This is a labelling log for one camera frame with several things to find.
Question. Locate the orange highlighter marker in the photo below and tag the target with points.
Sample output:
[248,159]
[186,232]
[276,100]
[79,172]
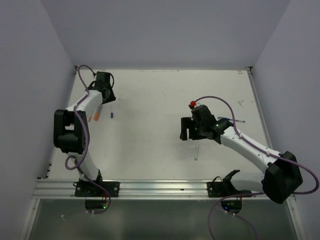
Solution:
[97,113]

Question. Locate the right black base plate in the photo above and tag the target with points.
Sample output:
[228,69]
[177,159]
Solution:
[224,188]

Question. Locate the blue ballpoint pen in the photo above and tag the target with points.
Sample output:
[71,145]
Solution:
[231,119]

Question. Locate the green white pen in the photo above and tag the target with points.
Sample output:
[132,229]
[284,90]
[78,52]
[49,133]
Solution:
[196,153]

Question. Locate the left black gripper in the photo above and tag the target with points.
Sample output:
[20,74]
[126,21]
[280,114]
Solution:
[112,97]

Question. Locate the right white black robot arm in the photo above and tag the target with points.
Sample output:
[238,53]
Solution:
[279,175]

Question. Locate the aluminium rail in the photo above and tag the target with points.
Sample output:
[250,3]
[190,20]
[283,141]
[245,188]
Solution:
[129,189]

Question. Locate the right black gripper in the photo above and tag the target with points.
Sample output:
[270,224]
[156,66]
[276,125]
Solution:
[187,122]

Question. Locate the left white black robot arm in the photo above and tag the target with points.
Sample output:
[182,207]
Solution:
[70,126]

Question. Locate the purple capped white pen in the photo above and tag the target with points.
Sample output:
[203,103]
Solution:
[111,111]

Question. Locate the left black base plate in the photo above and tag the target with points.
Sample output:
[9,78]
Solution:
[86,189]

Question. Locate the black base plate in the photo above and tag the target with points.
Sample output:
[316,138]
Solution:
[86,189]
[224,188]

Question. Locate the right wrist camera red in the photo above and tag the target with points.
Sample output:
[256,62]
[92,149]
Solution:
[192,105]

